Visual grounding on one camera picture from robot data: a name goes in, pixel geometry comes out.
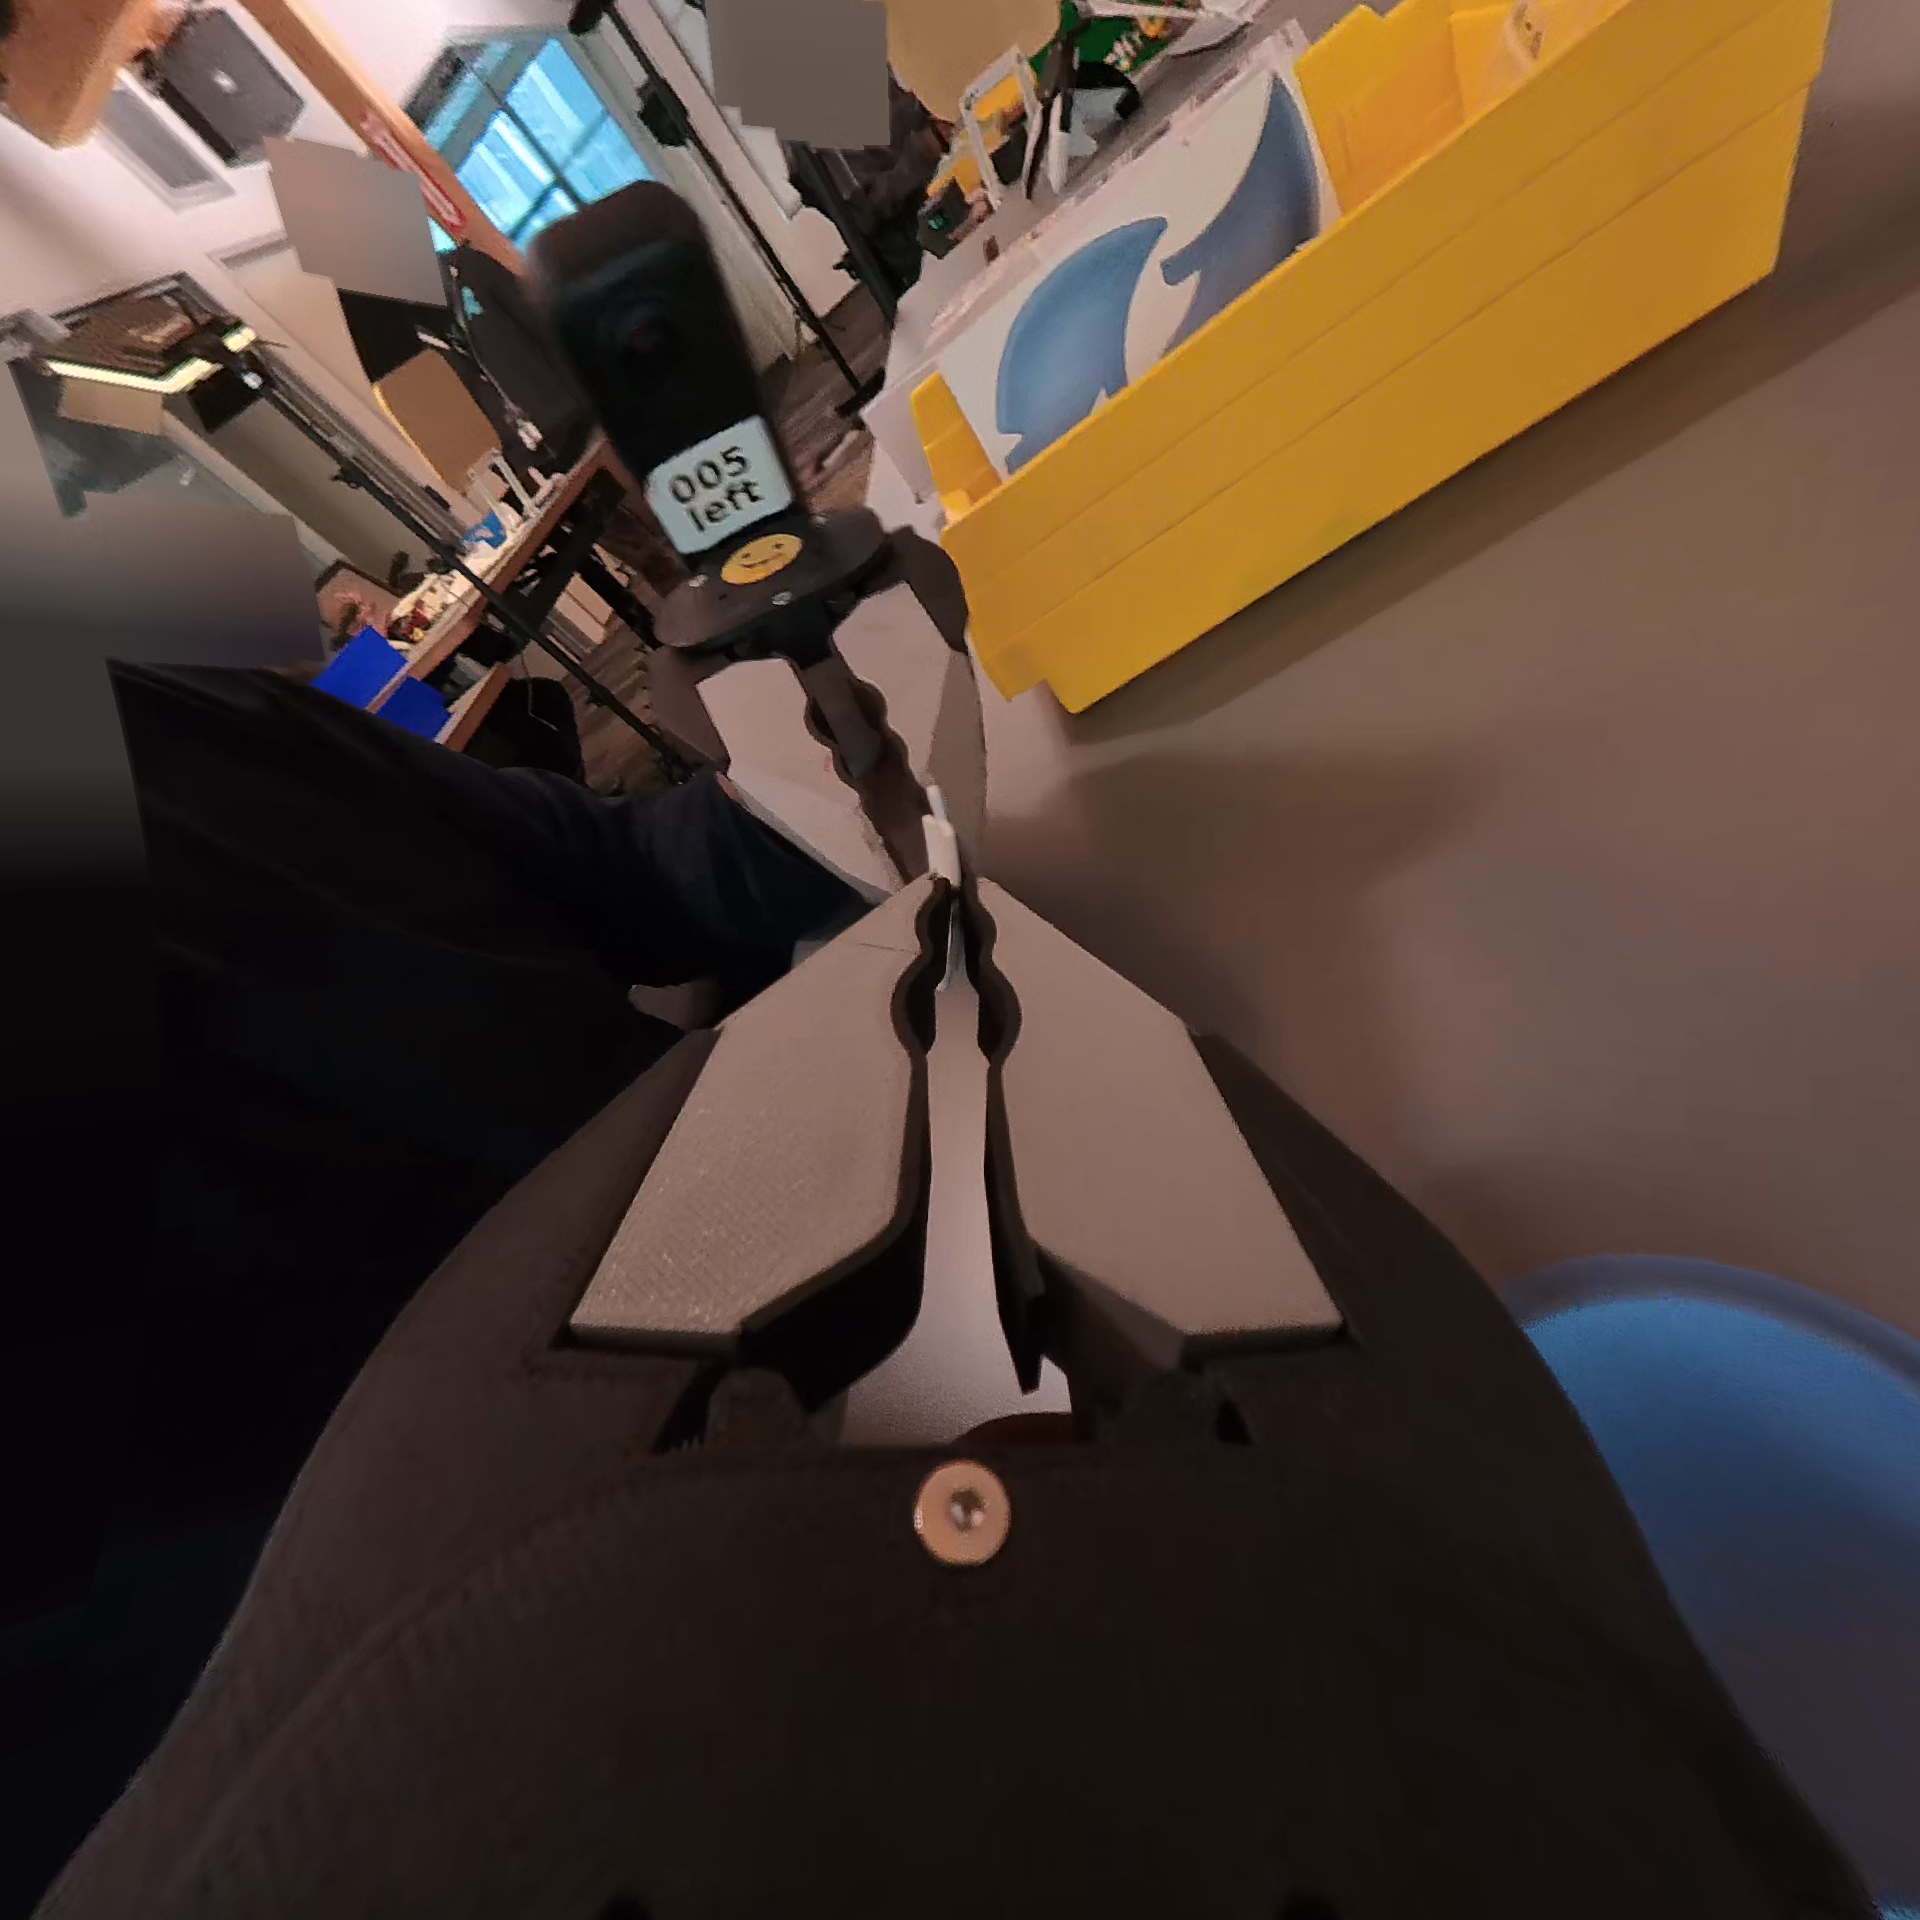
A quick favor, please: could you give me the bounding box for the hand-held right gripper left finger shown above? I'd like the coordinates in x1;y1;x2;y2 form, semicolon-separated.
567;873;963;1405

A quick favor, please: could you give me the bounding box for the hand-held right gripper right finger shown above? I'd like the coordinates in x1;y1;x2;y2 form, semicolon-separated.
961;873;1347;1397

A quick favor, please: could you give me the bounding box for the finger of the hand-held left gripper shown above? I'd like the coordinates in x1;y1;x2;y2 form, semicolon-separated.
693;647;935;911
832;528;995;880

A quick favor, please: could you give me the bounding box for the person's left forearm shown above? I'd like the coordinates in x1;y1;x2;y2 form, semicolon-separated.
451;757;881;1039

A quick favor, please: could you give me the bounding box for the wooden side table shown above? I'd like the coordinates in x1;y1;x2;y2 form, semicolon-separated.
323;434;647;752

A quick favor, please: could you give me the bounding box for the large window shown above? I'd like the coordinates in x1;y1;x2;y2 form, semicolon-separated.
405;37;647;289

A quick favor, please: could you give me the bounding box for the brown cardboard sheet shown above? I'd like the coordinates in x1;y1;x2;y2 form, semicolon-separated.
375;352;496;496

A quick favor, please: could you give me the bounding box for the black tripod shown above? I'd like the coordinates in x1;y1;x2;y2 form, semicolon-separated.
248;337;707;782

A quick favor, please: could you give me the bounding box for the blue plastic bin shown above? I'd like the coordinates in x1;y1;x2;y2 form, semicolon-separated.
311;625;456;747

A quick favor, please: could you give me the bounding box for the white sheet with blue shapes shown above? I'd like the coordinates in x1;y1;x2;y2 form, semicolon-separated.
938;59;1344;473

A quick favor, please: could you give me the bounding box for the white plastic stand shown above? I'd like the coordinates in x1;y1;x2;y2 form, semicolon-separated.
961;47;1143;197

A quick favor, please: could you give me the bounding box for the black box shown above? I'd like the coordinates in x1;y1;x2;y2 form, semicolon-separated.
152;7;303;168

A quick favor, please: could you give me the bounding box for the yellow plastic bin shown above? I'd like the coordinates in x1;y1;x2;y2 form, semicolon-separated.
909;0;1835;718

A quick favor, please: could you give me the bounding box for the blue rounded plastic object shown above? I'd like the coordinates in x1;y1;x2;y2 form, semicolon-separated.
1501;1255;1920;1920

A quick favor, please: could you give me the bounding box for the red wall sign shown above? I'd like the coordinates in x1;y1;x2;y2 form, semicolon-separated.
368;120;466;226

